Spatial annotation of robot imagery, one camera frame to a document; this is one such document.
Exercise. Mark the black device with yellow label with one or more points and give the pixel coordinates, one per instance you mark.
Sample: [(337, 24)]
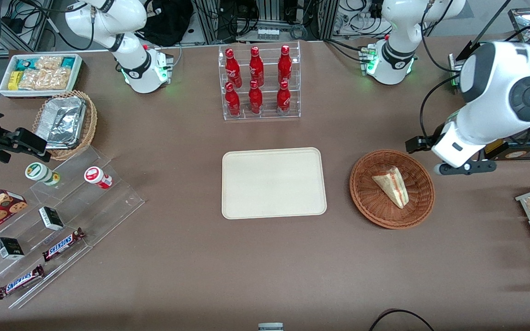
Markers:
[(527, 147)]

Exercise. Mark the brown wicker basket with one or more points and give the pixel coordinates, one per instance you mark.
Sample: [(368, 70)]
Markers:
[(366, 193)]

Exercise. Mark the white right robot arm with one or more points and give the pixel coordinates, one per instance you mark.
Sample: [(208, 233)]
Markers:
[(141, 69)]

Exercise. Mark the Snickers chocolate bar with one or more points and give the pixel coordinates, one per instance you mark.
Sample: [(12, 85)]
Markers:
[(62, 244), (19, 282)]

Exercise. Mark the small black box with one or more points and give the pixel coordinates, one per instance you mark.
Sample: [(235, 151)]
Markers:
[(9, 248), (51, 219)]

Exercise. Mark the stacked aluminium foil trays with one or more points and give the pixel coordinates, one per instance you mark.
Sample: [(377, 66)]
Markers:
[(60, 122)]

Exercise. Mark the small grey block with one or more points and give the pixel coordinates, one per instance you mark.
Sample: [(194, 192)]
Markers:
[(270, 327)]

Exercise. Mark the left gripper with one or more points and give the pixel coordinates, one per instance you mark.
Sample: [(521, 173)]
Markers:
[(436, 136)]

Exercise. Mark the red cola bottle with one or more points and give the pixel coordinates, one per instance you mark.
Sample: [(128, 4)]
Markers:
[(233, 101), (256, 68), (255, 99), (285, 65), (284, 98), (233, 69)]

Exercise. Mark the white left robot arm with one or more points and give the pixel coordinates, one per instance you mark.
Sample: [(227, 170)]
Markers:
[(490, 87)]

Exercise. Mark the light wicker basket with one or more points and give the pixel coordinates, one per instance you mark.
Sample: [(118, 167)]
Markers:
[(89, 124)]

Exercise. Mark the teal snack packet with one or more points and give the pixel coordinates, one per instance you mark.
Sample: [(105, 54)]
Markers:
[(25, 64), (68, 62)]

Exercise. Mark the grey power strip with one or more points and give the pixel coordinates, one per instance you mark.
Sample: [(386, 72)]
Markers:
[(268, 34)]

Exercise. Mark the cream plastic tray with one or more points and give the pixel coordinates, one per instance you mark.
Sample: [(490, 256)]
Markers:
[(273, 183)]

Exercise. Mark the shiny metal box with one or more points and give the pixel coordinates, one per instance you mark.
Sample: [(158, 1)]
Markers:
[(522, 23)]

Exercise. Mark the wrapped triangle sandwich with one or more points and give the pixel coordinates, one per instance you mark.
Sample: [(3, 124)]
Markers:
[(391, 186)]

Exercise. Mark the clear rice cracker bag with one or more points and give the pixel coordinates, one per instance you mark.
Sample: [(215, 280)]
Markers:
[(59, 78), (49, 63), (32, 79)]

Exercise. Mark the white plastic snack bin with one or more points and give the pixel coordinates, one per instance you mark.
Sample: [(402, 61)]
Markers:
[(5, 89)]

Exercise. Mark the clear acrylic stepped shelf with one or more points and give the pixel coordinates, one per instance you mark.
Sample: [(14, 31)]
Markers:
[(108, 202)]

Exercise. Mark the red capped white jar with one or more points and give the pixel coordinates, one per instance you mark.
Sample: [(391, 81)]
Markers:
[(96, 177)]

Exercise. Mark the black bag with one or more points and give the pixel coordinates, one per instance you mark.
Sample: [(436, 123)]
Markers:
[(168, 20)]

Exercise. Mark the yellow snack packet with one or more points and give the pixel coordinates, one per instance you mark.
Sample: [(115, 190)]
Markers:
[(15, 80)]

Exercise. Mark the clear acrylic bottle rack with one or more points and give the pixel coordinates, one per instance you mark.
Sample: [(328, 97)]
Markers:
[(269, 112)]

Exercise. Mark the green capped white jar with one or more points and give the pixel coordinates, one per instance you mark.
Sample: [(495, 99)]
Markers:
[(39, 173)]

